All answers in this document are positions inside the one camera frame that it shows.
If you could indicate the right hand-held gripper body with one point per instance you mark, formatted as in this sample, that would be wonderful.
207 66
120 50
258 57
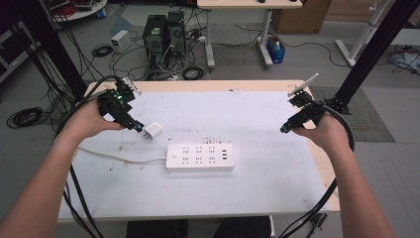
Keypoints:
307 114

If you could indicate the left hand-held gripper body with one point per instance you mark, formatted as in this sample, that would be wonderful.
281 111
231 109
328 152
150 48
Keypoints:
115 104

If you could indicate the white charger plug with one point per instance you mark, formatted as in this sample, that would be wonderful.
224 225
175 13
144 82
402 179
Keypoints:
153 131

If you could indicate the person's right hand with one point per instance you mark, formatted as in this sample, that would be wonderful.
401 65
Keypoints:
330 132

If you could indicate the person's left hand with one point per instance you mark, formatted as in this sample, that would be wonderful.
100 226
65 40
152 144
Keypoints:
85 120

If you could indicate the grey floor mat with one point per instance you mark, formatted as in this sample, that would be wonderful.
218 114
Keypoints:
369 119

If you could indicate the small white box device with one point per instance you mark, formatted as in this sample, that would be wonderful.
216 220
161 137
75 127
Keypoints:
120 40

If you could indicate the white power strip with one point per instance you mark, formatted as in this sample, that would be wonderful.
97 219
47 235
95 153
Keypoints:
199 156

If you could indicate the blue storage bin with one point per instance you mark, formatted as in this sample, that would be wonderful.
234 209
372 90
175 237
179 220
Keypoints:
276 53

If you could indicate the black computer tower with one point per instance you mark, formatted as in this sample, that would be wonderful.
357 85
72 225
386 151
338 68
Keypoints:
154 39
175 31

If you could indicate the white table mat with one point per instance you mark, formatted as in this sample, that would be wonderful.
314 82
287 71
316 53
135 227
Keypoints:
231 191

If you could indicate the white metal stand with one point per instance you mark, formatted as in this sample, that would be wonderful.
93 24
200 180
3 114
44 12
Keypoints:
361 36

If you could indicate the round white table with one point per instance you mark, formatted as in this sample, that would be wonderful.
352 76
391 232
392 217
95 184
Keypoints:
82 12

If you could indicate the cardboard box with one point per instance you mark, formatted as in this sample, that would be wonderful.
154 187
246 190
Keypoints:
302 16

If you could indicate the person's dark trouser legs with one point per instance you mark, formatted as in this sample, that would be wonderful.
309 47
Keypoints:
198 228

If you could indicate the wooden desk with white legs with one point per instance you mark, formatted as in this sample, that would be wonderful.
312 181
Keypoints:
244 3

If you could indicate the black metal frame post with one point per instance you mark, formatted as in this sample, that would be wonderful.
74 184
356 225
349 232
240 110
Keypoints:
373 49
56 49

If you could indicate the black bracket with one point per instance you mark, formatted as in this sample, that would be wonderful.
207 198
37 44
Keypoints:
317 222

